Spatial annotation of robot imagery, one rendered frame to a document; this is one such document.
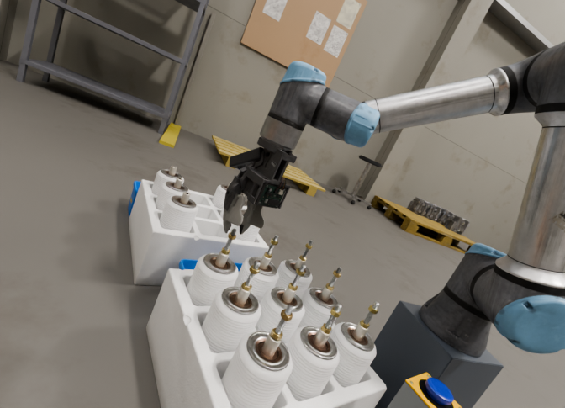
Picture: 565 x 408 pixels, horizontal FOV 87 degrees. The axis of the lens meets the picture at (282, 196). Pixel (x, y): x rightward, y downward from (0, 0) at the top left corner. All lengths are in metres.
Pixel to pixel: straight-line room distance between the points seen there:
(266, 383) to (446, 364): 0.41
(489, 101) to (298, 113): 0.39
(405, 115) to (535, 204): 0.28
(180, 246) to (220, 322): 0.39
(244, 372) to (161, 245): 0.50
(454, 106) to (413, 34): 4.02
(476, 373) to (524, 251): 0.33
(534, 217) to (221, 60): 3.48
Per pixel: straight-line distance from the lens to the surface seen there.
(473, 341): 0.83
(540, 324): 0.68
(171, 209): 0.91
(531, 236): 0.67
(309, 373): 0.60
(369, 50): 4.36
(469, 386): 0.90
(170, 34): 3.81
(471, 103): 0.73
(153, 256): 0.93
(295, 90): 0.56
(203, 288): 0.67
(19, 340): 0.83
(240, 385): 0.54
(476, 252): 0.80
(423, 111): 0.70
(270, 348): 0.53
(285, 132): 0.55
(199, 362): 0.58
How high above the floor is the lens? 0.60
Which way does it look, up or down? 13 degrees down
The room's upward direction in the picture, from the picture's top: 25 degrees clockwise
